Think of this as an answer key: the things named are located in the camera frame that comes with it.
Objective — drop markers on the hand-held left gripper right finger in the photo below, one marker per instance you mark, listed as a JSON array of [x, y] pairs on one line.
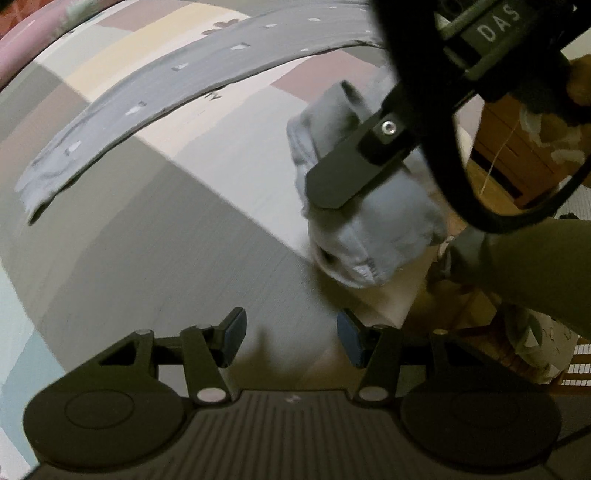
[[348, 339]]

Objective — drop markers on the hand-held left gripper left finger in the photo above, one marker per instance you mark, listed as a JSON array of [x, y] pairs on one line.
[[234, 337]]

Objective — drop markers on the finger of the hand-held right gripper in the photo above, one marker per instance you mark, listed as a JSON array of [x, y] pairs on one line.
[[341, 180]]

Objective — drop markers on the grey printed pants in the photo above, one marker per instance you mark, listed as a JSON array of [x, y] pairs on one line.
[[184, 83]]

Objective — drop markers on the wooden nightstand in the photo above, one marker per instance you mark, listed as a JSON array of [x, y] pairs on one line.
[[494, 138]]

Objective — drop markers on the patchwork bed sheet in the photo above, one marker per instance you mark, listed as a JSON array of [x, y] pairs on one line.
[[138, 230]]

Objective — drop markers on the white printed cloth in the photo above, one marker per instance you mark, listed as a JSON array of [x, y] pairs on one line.
[[540, 341]]

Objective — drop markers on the person's olive clothing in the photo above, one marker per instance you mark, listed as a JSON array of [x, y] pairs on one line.
[[531, 267]]

